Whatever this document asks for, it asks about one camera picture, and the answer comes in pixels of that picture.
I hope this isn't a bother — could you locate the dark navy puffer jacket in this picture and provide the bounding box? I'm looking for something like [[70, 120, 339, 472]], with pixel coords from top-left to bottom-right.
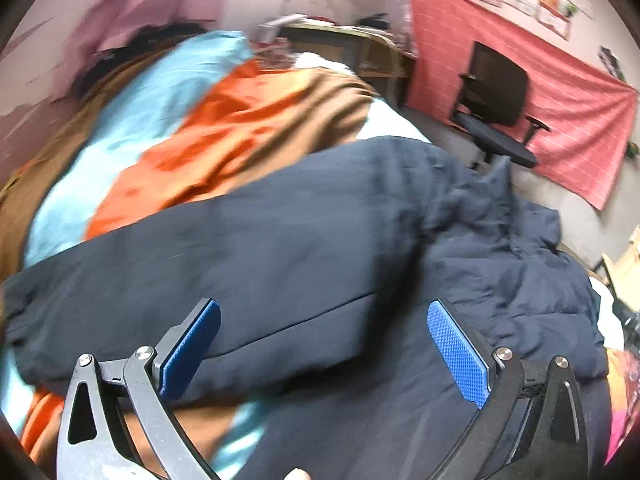
[[4, 136, 612, 479]]

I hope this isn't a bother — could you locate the small wooden chair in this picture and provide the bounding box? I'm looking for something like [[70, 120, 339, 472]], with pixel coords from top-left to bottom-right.
[[592, 226, 640, 311]]

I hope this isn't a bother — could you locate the colourful patchwork bed quilt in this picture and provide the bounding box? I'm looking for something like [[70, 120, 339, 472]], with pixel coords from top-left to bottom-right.
[[1, 32, 639, 479]]

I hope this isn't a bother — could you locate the black office swivel chair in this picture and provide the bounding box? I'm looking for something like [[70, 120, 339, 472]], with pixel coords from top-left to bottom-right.
[[449, 41, 550, 168]]

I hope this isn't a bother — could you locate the wooden desk with shelf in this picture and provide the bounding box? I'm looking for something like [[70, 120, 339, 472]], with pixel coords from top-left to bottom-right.
[[257, 14, 416, 107]]

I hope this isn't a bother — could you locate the pink hanging cloth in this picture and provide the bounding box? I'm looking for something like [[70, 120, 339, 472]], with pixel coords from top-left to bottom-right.
[[51, 0, 222, 100]]

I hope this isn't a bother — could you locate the red checked wall cloth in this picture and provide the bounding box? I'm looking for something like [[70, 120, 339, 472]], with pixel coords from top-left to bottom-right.
[[404, 0, 639, 213]]

